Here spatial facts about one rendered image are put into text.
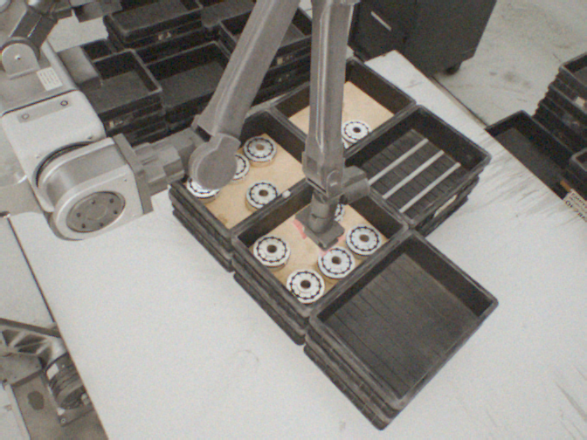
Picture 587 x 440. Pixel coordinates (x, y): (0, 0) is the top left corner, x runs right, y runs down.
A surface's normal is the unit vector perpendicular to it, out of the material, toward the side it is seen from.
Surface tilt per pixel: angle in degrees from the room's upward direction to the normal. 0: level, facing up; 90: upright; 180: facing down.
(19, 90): 0
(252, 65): 68
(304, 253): 0
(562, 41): 0
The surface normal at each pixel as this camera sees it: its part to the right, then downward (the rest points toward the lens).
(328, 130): 0.50, 0.42
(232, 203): 0.07, -0.58
